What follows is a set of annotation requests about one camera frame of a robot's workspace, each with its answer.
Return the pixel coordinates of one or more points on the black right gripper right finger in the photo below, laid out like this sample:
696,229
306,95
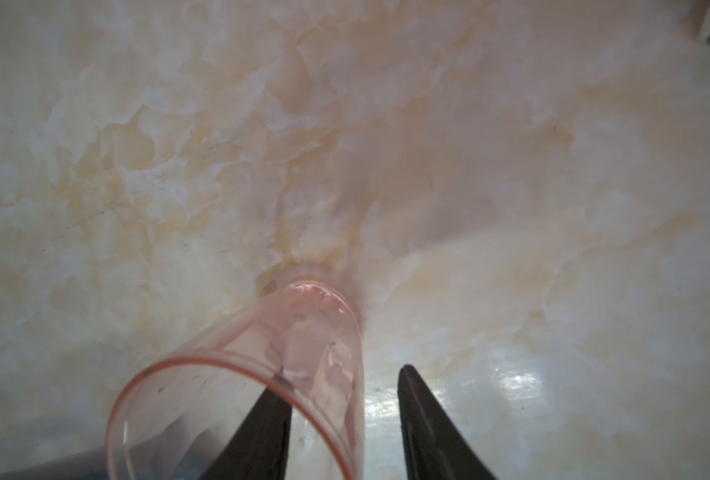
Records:
433,446

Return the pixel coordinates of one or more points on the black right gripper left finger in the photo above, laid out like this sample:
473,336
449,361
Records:
259,448

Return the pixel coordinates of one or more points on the pink translucent cup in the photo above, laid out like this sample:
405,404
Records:
302,341

